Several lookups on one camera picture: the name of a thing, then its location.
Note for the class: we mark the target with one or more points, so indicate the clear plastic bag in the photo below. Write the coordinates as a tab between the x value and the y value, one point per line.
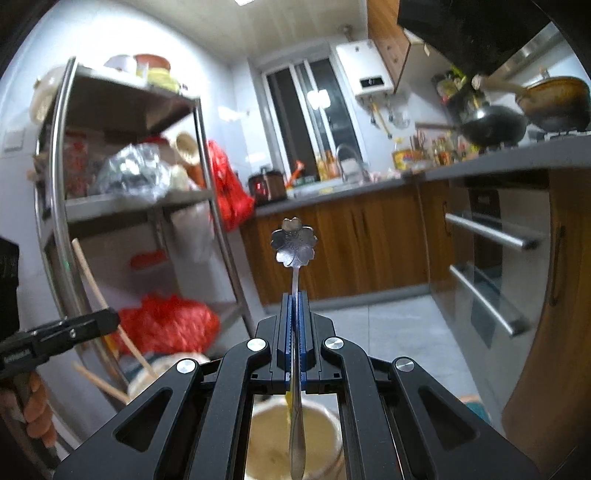
134	173

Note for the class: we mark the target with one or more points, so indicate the yellow oil bottle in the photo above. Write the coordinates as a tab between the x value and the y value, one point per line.
402	157

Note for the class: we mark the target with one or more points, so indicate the wooden ladle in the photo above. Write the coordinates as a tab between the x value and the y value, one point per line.
498	84

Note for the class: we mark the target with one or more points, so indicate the black range hood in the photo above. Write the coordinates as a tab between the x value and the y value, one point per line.
485	32

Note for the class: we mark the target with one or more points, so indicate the flower-shaped metal spoon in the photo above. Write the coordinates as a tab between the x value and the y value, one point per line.
295	244

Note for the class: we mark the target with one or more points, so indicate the metal faucet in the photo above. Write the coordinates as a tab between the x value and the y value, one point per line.
346	159

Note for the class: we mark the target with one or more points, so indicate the red plastic bag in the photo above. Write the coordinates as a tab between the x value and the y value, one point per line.
228	189
171	323

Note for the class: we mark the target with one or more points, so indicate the white plastic bag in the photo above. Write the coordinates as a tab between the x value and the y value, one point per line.
194	230

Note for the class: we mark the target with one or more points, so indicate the dark red rice cooker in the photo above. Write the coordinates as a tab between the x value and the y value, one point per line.
267	187

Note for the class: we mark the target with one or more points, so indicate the row of condiment bottles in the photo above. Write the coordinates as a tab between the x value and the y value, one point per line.
448	150

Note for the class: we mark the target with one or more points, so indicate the steel shelf rack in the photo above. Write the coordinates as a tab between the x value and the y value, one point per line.
115	106

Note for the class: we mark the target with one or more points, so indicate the yellow-green container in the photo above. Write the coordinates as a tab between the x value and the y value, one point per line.
162	81

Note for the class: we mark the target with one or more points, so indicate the white wall switch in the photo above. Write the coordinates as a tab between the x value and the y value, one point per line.
13	141

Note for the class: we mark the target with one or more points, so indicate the white water heater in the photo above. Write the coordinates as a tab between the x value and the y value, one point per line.
367	64

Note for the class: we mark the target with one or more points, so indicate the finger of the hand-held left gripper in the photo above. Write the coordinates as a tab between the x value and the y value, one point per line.
104	321

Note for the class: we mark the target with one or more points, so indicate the cream ceramic utensil holder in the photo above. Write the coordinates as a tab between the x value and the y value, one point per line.
272	438

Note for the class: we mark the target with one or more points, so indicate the black wok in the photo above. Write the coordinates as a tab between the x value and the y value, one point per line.
496	124

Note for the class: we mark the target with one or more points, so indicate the brown cooking pot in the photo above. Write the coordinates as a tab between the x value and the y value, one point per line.
558	106

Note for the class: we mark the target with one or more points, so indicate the wooden base cabinets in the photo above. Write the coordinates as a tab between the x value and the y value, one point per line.
369	240

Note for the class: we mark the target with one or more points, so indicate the steel built-in oven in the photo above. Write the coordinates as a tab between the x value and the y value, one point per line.
508	207

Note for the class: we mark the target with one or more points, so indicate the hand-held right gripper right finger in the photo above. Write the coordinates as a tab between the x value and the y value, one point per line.
304	332

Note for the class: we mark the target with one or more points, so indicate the wall rack of seasoning packets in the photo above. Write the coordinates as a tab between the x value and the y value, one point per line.
452	87

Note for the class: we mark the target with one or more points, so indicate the wooden chopstick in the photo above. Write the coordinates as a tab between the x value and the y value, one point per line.
101	383
97	285

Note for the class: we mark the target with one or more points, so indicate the clear jar with red contents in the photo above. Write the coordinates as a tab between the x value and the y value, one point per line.
77	161

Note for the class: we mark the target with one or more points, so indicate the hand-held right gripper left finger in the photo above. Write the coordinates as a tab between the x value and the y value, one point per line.
287	332

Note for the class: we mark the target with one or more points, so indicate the person's left hand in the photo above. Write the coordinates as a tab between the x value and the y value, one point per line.
39	410

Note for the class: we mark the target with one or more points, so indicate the printed cloth with teal border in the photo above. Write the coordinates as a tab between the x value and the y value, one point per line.
473	405

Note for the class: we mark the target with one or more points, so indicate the knife and scissors holder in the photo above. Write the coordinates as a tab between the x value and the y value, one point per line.
419	145

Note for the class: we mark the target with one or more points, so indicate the orange bowl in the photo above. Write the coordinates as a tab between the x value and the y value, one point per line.
153	62

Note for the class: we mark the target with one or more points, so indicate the wooden upper cabinet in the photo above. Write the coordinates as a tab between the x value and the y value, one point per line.
388	41

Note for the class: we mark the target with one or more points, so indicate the white bowl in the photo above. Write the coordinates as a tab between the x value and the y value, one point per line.
119	63

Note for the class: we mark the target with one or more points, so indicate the kitchen window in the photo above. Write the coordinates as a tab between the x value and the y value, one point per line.
309	120

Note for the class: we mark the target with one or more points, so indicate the red-lidded plastic container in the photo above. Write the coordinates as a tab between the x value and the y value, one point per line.
148	265

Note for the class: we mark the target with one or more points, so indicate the amber liquid bottle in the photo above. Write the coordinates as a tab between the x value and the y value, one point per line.
322	166
331	164

